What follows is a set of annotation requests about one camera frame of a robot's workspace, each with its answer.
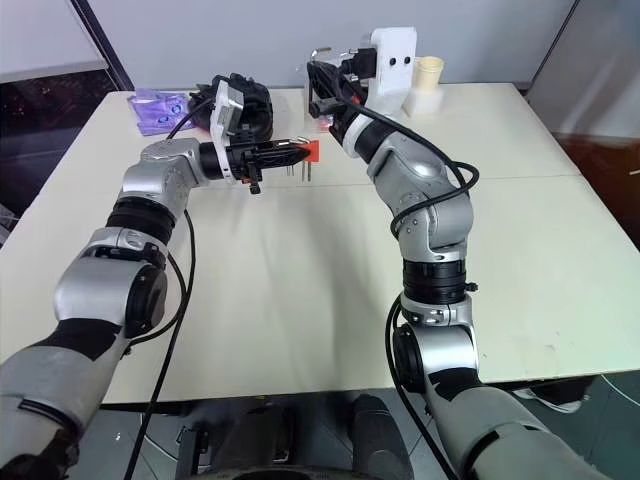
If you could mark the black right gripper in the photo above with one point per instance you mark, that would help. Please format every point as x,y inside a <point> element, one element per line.
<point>361,67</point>

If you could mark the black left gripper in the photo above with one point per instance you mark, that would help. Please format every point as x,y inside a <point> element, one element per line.
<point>247,160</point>

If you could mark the red hex key holder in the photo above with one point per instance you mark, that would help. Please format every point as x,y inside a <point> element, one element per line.
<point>313,151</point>

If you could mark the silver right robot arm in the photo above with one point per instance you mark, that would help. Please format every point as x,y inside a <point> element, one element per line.
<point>430,200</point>

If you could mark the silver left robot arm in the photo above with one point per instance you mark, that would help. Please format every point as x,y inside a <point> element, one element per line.
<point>150,180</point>

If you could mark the long silver hex key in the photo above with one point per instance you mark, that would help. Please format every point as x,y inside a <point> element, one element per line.
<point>302,171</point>
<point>310,171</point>

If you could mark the small pink object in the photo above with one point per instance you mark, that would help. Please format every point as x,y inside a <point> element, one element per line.
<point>325,124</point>

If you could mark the cream plastic cup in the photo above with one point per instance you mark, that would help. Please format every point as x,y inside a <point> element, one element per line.
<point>429,72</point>

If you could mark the purple plastic bag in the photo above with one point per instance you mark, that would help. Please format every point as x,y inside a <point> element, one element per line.
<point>157,110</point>

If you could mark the white object under table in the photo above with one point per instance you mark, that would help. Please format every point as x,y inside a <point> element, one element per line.
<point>550,400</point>

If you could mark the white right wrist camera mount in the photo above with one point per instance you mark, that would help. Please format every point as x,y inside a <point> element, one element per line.
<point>395,75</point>

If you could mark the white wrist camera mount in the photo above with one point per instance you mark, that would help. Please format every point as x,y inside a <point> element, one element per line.
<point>395,75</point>
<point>221,115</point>

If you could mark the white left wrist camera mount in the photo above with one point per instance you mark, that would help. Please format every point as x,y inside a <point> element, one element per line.
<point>221,115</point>

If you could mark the black post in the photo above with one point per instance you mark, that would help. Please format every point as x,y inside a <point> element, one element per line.
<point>107,45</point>

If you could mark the grey metal frame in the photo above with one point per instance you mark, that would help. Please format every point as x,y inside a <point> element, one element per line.
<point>550,45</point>

